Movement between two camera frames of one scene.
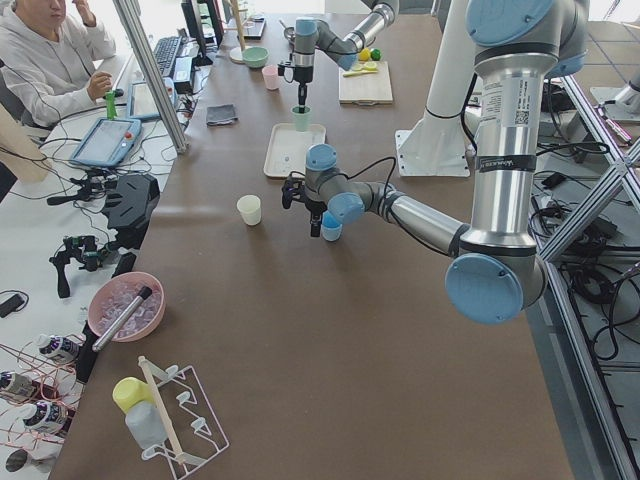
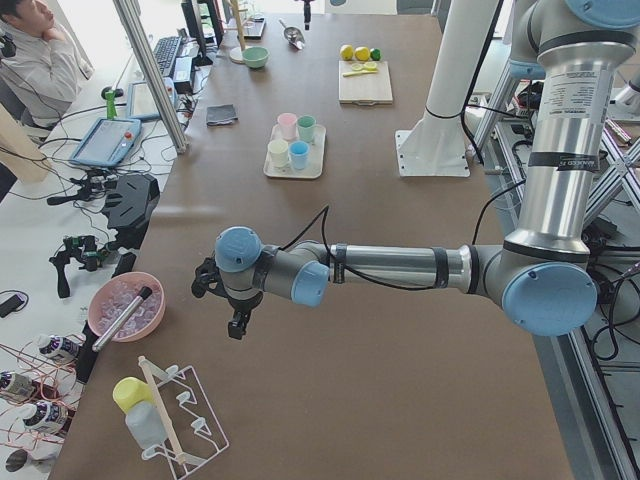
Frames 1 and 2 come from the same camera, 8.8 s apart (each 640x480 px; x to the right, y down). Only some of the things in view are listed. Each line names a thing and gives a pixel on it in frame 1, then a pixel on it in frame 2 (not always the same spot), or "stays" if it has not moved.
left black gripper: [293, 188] -> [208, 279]
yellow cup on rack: [130, 390] stays
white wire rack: [187, 419] stays
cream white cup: [250, 206] -> [278, 152]
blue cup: [330, 227] -> [299, 151]
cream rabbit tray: [286, 147] stays
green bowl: [255, 56] stays
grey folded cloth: [220, 115] stays
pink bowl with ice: [113, 295] stays
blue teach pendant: [108, 143] stays
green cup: [301, 120] -> [306, 126]
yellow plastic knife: [354, 73] stays
